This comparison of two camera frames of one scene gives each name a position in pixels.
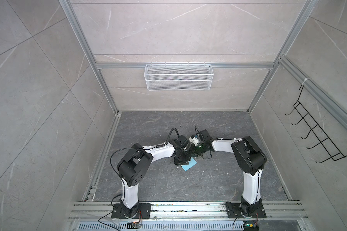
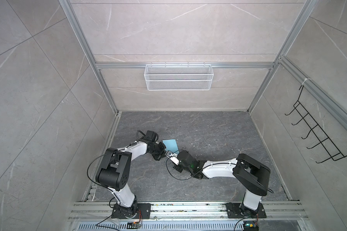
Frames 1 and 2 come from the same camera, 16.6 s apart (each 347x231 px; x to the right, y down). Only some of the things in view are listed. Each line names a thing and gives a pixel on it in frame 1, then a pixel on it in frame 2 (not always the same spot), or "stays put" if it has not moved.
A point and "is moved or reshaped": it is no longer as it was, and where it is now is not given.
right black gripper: [194, 151] → [176, 167]
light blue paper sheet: [192, 162] is moved or reshaped
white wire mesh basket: [176, 77] stays put
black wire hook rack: [335, 153] stays put
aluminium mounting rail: [187, 211] stays put
